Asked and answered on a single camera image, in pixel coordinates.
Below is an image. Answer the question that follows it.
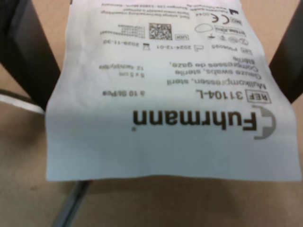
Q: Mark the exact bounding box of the white printed gauze packet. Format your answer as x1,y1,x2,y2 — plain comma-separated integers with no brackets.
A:
45,0,303,183

